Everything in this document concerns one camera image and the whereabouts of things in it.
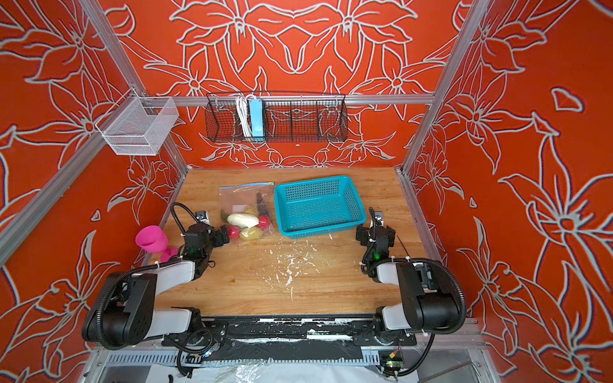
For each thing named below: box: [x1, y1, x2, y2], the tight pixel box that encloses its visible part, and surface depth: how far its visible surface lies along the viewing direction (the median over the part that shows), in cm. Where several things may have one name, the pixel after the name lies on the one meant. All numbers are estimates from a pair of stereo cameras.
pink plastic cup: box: [135, 225, 179, 264], surface depth 81 cm
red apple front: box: [258, 215, 271, 231], surface depth 96 cm
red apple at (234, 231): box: [227, 225, 241, 241], surface depth 94 cm
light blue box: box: [249, 98, 265, 142], surface depth 92 cm
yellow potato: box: [239, 226, 263, 241], surface depth 92 cm
